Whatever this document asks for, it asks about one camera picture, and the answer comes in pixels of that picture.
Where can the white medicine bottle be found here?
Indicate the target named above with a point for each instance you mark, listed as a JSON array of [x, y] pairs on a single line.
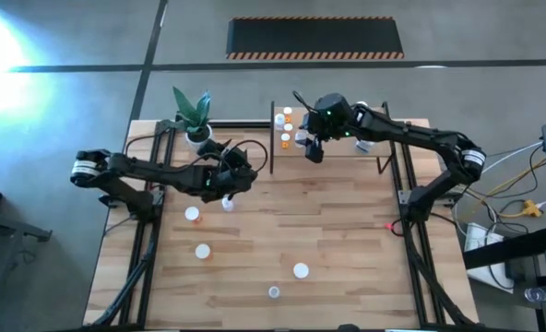
[[363, 145], [361, 103]]

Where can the clear plastic pill bottle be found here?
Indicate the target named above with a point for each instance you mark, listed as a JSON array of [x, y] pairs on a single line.
[[300, 137], [280, 121]]

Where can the large orange pill bottle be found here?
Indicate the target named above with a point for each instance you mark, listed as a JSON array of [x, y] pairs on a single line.
[[300, 270], [203, 251], [192, 214]]

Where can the green plant in white pot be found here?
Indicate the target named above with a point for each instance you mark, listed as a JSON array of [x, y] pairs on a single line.
[[199, 133]]

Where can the black hazard-striped floor mat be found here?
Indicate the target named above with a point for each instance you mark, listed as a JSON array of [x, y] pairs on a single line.
[[314, 37]]

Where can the wooden shelf with black frame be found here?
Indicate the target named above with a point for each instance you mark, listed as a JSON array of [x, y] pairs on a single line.
[[342, 147]]

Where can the clear bottle with colourful capsules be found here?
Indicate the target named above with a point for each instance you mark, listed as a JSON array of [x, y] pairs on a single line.
[[274, 291]]

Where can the clear water bottle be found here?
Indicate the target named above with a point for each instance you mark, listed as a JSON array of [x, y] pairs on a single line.
[[536, 295]]

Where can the dark metal floor stand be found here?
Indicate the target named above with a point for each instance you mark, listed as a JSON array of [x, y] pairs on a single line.
[[5, 223]]

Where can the white power strip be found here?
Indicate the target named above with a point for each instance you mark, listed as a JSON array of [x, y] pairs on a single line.
[[478, 237]]

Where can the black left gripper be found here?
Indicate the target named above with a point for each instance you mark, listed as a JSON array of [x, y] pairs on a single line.
[[231, 175]]

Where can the small orange pill bottle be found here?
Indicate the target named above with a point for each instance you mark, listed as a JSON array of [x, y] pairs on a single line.
[[287, 111], [285, 138], [288, 127]]

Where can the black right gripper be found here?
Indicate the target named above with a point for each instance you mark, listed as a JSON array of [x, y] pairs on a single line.
[[316, 129]]

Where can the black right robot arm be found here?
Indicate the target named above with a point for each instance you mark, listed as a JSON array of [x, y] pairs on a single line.
[[416, 136]]

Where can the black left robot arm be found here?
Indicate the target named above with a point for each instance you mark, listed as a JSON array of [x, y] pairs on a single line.
[[162, 173]]

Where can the yellow power splitter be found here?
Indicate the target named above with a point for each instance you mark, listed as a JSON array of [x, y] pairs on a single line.
[[530, 208]]

